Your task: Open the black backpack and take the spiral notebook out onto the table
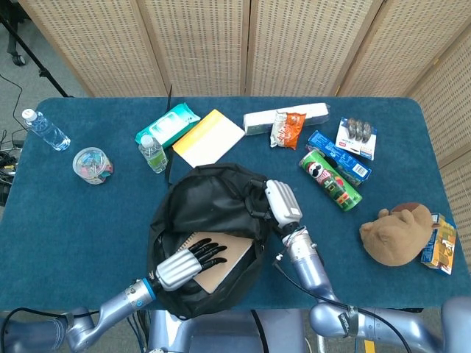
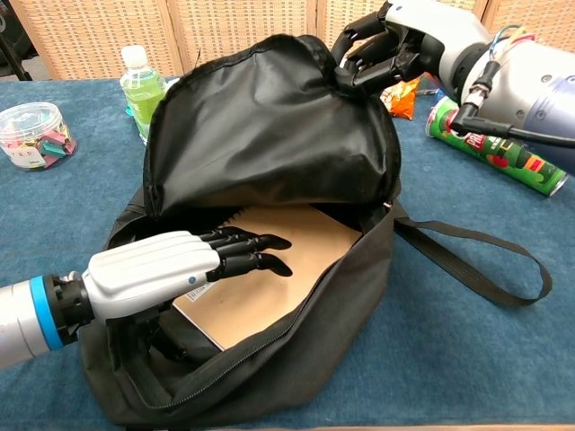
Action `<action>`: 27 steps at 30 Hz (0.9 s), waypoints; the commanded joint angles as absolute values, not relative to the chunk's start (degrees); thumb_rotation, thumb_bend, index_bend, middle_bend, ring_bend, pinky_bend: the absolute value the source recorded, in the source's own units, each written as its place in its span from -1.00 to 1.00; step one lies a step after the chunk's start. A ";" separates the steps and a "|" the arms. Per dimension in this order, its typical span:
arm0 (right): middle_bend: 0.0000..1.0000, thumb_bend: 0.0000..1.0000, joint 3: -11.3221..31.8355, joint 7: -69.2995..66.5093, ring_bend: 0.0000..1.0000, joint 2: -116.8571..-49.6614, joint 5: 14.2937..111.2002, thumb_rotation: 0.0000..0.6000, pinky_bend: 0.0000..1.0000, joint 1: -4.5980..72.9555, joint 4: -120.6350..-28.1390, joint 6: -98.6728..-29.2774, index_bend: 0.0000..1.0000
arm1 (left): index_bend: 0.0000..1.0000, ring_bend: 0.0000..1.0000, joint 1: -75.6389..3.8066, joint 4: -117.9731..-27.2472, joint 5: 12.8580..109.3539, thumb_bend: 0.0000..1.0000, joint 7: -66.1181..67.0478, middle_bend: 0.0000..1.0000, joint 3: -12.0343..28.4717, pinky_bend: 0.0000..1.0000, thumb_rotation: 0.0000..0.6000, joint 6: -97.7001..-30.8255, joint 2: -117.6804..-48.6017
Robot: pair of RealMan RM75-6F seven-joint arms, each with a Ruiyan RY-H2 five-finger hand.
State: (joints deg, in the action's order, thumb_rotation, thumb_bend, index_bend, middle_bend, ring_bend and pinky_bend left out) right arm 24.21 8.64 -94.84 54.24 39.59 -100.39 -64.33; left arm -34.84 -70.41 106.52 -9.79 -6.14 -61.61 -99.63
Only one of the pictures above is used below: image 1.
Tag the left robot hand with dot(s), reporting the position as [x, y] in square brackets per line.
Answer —
[176, 270]

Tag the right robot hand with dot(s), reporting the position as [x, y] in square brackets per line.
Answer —
[283, 202]

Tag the brown spiral notebook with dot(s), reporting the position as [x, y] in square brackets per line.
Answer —
[232, 257]

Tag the black backpack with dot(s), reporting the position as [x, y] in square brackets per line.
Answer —
[213, 206]

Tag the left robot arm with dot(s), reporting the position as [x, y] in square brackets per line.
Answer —
[114, 305]

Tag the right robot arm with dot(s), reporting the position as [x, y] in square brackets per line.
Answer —
[312, 272]

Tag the green Pringles can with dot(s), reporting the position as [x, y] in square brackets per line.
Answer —
[329, 182]

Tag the orange and white snack bag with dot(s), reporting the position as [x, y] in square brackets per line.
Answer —
[287, 130]

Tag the long blue cardboard box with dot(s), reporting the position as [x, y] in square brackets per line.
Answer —
[349, 162]

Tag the blue-grey robot torso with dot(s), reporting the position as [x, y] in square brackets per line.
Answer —
[221, 336]

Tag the long white tissue pack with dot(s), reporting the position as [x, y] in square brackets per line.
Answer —
[257, 119]

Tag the blue felt table cover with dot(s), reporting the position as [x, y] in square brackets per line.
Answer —
[92, 228]

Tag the battery blister pack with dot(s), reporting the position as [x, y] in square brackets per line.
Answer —
[355, 138]

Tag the yellow and white notepad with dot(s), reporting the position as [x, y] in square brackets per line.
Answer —
[209, 138]

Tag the small water bottle green label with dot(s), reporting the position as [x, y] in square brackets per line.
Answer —
[154, 154]

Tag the brown plush toy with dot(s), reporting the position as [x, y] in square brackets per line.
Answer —
[397, 235]

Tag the clear jar of binder clips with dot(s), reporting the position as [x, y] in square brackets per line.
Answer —
[92, 165]

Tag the teal wet wipes pack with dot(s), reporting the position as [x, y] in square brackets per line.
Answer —
[167, 125]

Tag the orange blue snack box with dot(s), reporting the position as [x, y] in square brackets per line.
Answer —
[443, 246]

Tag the woven rattan folding screen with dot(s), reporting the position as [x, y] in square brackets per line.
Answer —
[206, 44]

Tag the clear water bottle blue label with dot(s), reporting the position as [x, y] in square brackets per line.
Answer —
[48, 130]

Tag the black tripod stand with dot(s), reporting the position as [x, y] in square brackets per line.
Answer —
[33, 60]

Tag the black office chair wheel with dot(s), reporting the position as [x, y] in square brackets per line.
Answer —
[17, 59]

